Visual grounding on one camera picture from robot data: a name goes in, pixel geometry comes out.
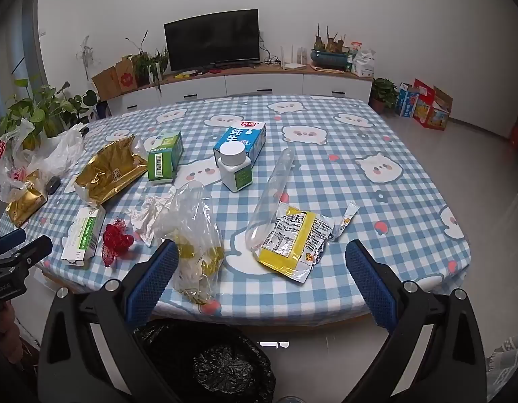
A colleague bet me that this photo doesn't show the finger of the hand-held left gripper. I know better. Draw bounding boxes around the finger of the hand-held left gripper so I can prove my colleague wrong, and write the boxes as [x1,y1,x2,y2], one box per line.
[0,235,53,275]
[0,229,27,257]

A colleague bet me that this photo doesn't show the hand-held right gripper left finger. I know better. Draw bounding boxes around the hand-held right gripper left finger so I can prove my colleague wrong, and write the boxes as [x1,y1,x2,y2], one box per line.
[39,239,188,403]

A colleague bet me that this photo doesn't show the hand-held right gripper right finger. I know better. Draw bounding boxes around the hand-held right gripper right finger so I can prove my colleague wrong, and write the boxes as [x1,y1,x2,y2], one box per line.
[338,239,488,403]

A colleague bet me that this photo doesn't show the white green medicine box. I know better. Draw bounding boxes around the white green medicine box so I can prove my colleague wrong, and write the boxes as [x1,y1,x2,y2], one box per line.
[61,206,107,268]

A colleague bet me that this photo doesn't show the red mesh wrapper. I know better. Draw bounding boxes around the red mesh wrapper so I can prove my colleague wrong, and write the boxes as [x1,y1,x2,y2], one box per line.
[101,217,135,268]

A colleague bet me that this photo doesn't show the white tissue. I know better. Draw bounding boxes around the white tissue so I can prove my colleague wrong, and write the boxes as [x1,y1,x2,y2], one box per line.
[128,195,175,248]

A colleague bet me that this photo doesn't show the clear plastic bag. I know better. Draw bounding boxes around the clear plastic bag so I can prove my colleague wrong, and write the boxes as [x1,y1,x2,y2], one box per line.
[156,184,226,306]

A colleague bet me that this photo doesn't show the small white sachet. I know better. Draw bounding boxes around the small white sachet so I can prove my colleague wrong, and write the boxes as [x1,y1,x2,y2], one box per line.
[332,203,358,242]

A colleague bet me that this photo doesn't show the yellow snack packet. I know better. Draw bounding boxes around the yellow snack packet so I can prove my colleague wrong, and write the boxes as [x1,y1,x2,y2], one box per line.
[259,206,334,284]

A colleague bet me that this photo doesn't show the gold foil bag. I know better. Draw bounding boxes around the gold foil bag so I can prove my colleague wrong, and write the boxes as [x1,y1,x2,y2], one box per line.
[74,134,149,207]

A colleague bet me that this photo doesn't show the black trash bag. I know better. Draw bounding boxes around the black trash bag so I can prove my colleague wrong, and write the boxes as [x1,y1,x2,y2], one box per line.
[133,318,277,403]

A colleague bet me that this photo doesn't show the white pill bottle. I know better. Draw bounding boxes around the white pill bottle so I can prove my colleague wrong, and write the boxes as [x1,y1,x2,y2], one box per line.
[217,142,253,193]

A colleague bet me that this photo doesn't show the clear plastic tube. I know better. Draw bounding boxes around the clear plastic tube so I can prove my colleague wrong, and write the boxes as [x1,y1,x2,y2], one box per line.
[245,148,295,257]

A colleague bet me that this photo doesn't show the blue white milk carton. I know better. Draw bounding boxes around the blue white milk carton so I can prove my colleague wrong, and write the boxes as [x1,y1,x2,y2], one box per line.
[212,120,267,169]

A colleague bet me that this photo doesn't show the person's left hand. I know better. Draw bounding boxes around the person's left hand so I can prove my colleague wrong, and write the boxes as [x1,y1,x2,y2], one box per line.
[0,300,23,370]

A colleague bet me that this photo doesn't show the small gold bag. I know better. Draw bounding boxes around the small gold bag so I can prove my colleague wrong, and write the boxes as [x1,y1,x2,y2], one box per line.
[6,170,48,228]

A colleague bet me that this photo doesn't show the clear bag with red items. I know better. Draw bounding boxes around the clear bag with red items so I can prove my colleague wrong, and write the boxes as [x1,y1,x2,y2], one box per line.
[0,134,33,202]

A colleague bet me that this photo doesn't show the white plastic bag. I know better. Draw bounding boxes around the white plastic bag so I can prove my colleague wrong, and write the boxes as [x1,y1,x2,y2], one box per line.
[15,125,86,177]

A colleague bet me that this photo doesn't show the blue checked tablecloth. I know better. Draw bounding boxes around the blue checked tablecloth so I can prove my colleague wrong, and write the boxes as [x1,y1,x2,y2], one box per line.
[0,92,472,328]

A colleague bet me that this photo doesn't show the green pothos plant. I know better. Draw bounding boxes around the green pothos plant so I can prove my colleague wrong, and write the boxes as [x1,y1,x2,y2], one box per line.
[0,78,97,152]

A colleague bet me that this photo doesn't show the grey patterned cloth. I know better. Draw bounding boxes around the grey patterned cloth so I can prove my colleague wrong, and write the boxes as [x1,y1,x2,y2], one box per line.
[486,336,515,403]

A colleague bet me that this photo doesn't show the brown cardboard box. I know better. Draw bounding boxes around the brown cardboard box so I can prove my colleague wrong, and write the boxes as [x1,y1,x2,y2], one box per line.
[92,67,121,101]

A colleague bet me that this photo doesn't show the blue printed box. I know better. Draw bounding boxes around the blue printed box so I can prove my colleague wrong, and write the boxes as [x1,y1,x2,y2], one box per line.
[395,83,420,118]

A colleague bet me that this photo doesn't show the red yellow printed box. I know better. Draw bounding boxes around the red yellow printed box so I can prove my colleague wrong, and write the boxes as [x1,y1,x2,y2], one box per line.
[413,79,453,131]

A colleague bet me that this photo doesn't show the small green potted plant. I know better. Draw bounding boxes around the small green potted plant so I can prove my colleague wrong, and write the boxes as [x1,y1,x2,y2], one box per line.
[370,78,399,114]

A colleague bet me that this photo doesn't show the paper bag with red flower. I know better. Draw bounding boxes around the paper bag with red flower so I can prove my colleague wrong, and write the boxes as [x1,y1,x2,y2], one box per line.
[115,56,137,93]

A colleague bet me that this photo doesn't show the white dried plant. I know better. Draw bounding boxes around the white dried plant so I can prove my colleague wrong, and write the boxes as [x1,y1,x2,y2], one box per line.
[76,36,100,80]

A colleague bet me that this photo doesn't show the leafy potted plant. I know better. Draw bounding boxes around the leafy potted plant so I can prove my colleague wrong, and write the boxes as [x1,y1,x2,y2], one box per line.
[126,31,169,89]

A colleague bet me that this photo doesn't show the white sack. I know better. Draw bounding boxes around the white sack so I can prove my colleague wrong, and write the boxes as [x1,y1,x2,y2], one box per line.
[353,48,376,77]

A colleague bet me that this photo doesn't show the white television cabinet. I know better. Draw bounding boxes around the white television cabinet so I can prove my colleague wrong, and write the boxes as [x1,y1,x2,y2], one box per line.
[105,64,374,116]

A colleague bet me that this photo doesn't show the blue bonsai planter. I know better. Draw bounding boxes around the blue bonsai planter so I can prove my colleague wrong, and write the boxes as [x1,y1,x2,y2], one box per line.
[311,23,352,72]

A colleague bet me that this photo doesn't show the white router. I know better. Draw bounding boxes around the white router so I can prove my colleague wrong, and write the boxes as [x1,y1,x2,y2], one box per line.
[282,45,310,70]

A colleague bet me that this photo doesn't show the spray bottle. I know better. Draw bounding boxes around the spray bottle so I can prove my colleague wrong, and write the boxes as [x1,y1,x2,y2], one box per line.
[350,41,364,72]

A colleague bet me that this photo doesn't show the black television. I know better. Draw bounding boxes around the black television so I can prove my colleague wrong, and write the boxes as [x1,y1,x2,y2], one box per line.
[164,8,261,73]

